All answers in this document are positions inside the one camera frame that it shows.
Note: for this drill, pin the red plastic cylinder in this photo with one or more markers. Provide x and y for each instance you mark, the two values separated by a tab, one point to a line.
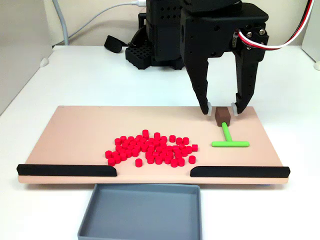
195	147
117	141
158	160
117	159
130	139
174	163
157	136
150	160
192	159
167	160
172	138
185	140
145	133
179	140
163	139
123	156
111	161
138	162
123	139
181	162
189	149
108	154

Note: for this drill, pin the white rubber bumper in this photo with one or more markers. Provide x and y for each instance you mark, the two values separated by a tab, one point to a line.
44	62
317	65

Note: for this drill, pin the black foam rail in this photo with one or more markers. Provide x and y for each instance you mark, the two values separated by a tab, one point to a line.
240	171
65	170

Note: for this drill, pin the pink board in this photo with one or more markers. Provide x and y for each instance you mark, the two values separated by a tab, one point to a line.
75	130

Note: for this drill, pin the grey plastic tray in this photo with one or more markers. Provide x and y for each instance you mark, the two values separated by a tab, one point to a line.
140	215

